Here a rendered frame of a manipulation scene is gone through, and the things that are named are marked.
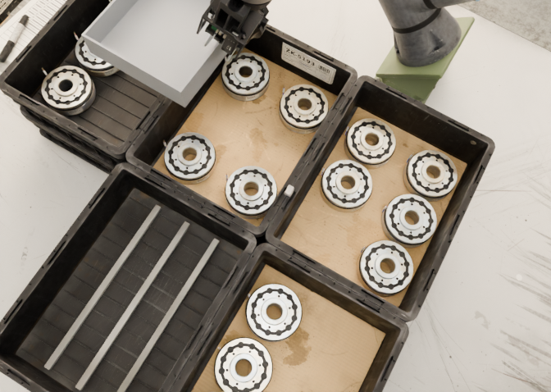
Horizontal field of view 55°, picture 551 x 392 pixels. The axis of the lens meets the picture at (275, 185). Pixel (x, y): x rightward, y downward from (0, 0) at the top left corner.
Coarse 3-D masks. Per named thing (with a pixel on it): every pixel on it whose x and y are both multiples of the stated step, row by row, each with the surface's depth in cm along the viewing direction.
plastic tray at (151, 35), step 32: (128, 0) 92; (160, 0) 95; (192, 0) 95; (96, 32) 89; (128, 32) 92; (160, 32) 92; (192, 32) 93; (128, 64) 86; (160, 64) 90; (192, 64) 90; (192, 96) 88
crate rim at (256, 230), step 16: (272, 32) 108; (304, 48) 107; (336, 64) 106; (352, 80) 105; (160, 112) 101; (336, 112) 103; (144, 128) 99; (320, 128) 101; (128, 160) 97; (304, 160) 99; (160, 176) 96; (192, 192) 96; (208, 208) 95; (224, 208) 95; (272, 208) 95; (240, 224) 94
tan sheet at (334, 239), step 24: (336, 144) 111; (408, 144) 112; (384, 168) 110; (456, 168) 111; (312, 192) 107; (384, 192) 108; (408, 192) 108; (312, 216) 106; (336, 216) 106; (360, 216) 106; (288, 240) 104; (312, 240) 104; (336, 240) 104; (360, 240) 104; (336, 264) 102; (384, 264) 103
